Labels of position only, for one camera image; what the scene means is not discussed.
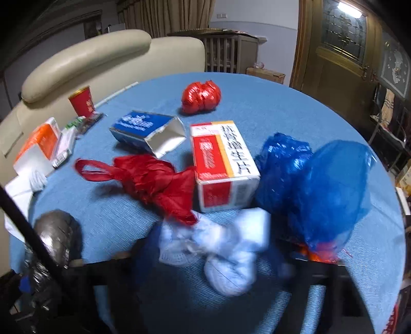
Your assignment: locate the beige curtain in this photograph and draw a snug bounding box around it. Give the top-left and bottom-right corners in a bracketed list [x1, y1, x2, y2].
[117, 0, 216, 36]

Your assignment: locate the thick black cable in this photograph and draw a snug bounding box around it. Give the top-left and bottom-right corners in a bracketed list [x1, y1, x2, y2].
[0, 184, 65, 286]

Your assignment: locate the white paper sheet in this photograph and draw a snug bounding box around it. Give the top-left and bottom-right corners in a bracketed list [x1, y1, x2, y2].
[4, 173, 36, 241]

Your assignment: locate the white plastic bag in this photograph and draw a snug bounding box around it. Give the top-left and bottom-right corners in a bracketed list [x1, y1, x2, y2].
[159, 207, 273, 296]

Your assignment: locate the orange wrapper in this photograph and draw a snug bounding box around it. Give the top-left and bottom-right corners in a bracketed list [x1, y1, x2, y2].
[298, 242, 341, 264]

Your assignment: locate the green snack wrapper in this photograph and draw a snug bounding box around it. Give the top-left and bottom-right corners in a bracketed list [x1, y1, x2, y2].
[66, 117, 86, 131]

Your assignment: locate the metal frame chair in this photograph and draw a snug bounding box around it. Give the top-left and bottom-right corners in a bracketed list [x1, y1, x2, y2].
[369, 83, 408, 171]

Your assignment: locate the white flat packet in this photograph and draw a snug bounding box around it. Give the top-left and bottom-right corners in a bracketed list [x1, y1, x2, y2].
[52, 127, 78, 168]

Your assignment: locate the wooden slatted crib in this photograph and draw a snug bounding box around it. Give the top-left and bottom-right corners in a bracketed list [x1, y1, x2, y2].
[167, 28, 267, 73]

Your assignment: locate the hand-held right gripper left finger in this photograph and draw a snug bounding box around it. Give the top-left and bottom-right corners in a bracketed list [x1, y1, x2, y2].
[64, 231, 164, 334]

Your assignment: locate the dark snack wrapper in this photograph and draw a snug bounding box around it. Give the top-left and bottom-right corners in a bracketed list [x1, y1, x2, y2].
[77, 112, 105, 135]

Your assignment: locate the wooden door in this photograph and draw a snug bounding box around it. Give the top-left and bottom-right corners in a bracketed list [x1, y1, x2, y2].
[291, 0, 382, 110]

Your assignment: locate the dark shiny plastic bag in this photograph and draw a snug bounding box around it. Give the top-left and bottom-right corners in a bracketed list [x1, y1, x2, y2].
[13, 250, 71, 334]

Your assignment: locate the beige leather sofa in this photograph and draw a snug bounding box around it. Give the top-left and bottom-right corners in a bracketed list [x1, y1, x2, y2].
[0, 29, 206, 273]

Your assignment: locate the crumpled red foil ball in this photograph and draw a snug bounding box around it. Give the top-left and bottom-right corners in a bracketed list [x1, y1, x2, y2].
[181, 80, 222, 115]

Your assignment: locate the cardboard box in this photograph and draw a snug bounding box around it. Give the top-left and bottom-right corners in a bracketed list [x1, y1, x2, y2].
[246, 67, 286, 85]

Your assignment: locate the blue carton box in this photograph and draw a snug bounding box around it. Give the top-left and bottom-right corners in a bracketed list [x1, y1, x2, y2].
[109, 111, 187, 159]

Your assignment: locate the red white yellow medicine box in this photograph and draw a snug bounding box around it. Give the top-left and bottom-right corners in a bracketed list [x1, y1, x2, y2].
[189, 120, 261, 213]

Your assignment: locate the black plastic bag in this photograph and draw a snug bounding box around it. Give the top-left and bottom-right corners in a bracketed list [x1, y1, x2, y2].
[32, 210, 82, 268]

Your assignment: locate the small white crumpled napkin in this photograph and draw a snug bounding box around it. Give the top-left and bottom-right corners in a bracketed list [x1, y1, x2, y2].
[29, 169, 49, 193]

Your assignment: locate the orange white box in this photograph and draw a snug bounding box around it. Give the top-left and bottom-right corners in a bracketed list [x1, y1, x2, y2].
[13, 117, 61, 175]

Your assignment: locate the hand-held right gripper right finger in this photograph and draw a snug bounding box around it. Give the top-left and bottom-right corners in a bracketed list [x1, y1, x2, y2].
[273, 244, 376, 334]

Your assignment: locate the red paper cup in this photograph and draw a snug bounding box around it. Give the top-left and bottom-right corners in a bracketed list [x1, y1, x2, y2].
[68, 86, 97, 118]

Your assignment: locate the red plastic bag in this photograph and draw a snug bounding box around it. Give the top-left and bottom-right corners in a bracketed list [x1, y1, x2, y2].
[74, 154, 201, 225]

